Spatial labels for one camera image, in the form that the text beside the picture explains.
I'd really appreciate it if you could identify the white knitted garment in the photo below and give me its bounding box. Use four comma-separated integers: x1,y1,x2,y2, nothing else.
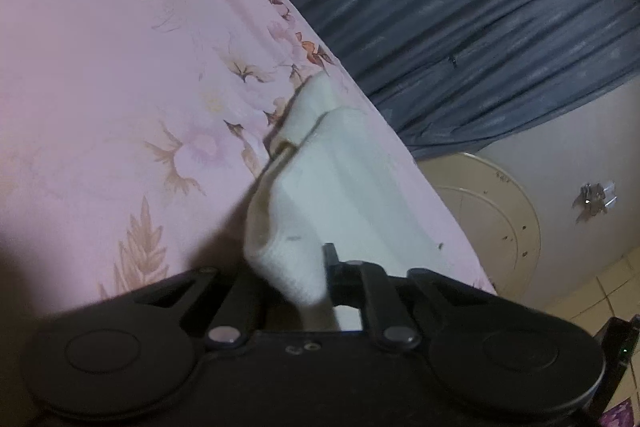
244,74,452,331

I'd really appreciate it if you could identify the cream round folding table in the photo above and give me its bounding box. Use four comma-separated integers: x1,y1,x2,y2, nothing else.
418,153,541,301

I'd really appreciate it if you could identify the bunch of keys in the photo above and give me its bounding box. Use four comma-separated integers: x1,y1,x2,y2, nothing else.
572,181,617,223

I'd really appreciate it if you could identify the blue grey curtain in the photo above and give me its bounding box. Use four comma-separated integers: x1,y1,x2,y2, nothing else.
290,0,639,159

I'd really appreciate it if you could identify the pink floral bed sheet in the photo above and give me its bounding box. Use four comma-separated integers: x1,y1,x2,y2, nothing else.
1,0,490,314

